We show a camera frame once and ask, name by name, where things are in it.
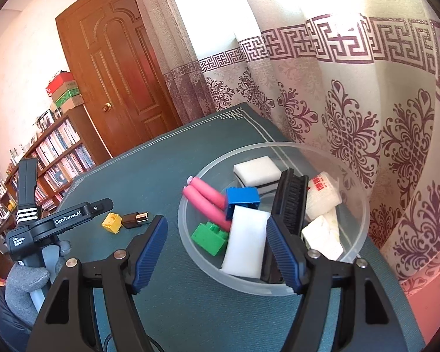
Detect person's left forearm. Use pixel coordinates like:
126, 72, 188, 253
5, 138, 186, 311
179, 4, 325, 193
0, 287, 34, 343

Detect person's left hand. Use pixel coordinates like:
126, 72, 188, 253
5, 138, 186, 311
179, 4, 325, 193
5, 241, 73, 326

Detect patterned curtain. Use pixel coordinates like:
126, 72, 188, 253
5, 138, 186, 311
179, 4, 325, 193
128, 0, 440, 297

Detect green toy block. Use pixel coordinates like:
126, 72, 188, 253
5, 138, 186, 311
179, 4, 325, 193
191, 222, 230, 257

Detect blue toy block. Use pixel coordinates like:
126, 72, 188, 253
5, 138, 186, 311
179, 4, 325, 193
225, 187, 261, 221

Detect wooden door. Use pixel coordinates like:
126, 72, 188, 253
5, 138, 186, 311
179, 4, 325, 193
55, 0, 184, 158

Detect teal cloth-covered desktop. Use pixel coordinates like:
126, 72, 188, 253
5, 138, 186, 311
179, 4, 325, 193
57, 103, 426, 352

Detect white sponge grey stripe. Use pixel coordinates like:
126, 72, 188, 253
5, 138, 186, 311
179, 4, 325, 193
220, 205, 272, 279

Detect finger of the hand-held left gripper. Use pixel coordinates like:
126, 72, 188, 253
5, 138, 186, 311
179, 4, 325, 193
83, 197, 114, 222

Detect wooden bookshelf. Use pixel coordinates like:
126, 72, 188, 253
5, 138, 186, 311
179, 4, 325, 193
0, 106, 111, 235

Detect yellow toy block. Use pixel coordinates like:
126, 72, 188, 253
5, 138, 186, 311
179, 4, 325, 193
101, 213, 122, 233

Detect red box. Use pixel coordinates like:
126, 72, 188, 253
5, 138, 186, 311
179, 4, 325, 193
46, 71, 76, 94

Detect green box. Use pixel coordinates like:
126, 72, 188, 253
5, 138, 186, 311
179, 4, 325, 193
50, 87, 79, 105

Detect pink foam tube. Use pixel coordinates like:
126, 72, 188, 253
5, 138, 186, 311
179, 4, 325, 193
182, 176, 232, 232

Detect small wooden shelf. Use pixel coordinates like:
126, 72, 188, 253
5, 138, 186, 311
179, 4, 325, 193
0, 158, 19, 237

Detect white roll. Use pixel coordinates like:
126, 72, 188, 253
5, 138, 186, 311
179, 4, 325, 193
305, 171, 342, 221

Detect black cable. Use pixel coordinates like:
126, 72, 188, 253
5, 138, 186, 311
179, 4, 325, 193
102, 333, 163, 352

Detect rows of books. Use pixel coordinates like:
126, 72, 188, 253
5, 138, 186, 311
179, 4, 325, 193
22, 121, 96, 209

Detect brown bottle gold cap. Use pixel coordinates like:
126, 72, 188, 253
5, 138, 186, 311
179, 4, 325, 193
122, 211, 150, 229

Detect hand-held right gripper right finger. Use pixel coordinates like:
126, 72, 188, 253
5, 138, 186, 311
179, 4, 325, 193
266, 216, 397, 352

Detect picture frame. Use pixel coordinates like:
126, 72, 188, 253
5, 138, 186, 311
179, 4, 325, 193
37, 110, 56, 131

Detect clear plastic bowl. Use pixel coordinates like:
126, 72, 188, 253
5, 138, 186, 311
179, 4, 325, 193
178, 141, 370, 296

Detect white sponge black stripe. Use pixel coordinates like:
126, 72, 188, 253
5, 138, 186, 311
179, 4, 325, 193
233, 156, 282, 195

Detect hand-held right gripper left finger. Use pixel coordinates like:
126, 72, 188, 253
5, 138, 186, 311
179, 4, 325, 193
26, 214, 168, 352

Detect black comb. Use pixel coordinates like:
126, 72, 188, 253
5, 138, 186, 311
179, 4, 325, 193
260, 168, 309, 283

